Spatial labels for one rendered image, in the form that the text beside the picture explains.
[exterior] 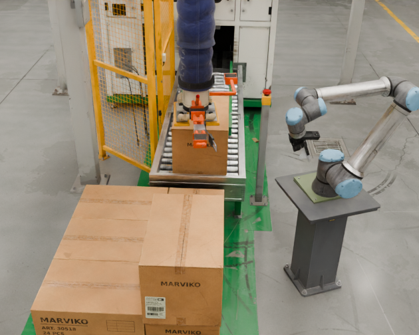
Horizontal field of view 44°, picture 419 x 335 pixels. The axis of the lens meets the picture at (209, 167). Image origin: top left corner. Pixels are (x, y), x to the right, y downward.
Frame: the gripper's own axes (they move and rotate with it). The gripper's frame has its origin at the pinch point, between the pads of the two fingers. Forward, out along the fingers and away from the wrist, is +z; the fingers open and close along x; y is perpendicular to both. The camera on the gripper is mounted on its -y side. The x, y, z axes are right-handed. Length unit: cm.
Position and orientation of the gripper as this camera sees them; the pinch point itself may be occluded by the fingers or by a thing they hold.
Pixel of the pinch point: (306, 151)
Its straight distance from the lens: 301.0
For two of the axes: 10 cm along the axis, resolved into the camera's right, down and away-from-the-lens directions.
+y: -9.4, 3.4, 1.0
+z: 2.7, 5.2, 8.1
